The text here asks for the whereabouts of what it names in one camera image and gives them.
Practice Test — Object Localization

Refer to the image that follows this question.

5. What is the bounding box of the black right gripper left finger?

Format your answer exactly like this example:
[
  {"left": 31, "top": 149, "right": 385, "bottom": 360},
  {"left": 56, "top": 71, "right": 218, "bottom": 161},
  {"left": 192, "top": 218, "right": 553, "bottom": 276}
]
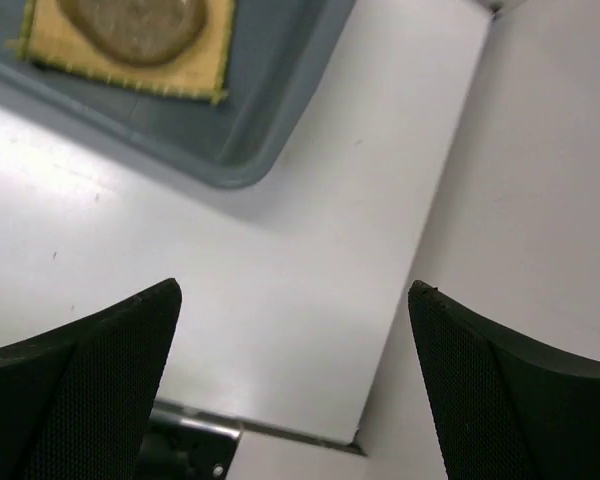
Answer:
[{"left": 0, "top": 279, "right": 182, "bottom": 479}]

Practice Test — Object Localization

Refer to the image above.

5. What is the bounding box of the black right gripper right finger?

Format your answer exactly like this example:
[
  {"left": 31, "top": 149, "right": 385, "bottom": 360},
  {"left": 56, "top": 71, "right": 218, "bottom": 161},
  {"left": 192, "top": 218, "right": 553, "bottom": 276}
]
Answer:
[{"left": 408, "top": 281, "right": 600, "bottom": 479}]

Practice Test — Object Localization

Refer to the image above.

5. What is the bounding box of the yellow woven placemat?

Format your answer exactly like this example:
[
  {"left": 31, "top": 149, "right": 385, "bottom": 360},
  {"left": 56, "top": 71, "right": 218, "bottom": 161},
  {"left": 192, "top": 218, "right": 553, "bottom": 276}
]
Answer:
[{"left": 5, "top": 1, "right": 235, "bottom": 104}]

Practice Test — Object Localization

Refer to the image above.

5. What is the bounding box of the clear glass plate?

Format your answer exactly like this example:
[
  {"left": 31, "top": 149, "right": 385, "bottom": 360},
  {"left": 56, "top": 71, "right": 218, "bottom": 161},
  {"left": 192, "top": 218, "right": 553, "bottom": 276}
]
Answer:
[{"left": 58, "top": 0, "right": 209, "bottom": 67}]

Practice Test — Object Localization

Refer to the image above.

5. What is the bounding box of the grey plastic bin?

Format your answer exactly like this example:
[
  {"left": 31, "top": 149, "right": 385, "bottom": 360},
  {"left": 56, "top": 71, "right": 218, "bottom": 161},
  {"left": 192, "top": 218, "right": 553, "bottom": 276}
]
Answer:
[{"left": 0, "top": 1, "right": 354, "bottom": 188}]

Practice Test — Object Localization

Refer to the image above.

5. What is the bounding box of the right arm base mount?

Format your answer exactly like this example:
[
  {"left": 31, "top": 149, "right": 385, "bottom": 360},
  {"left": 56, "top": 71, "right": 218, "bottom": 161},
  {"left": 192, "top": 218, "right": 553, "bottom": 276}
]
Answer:
[{"left": 133, "top": 400, "right": 243, "bottom": 480}]

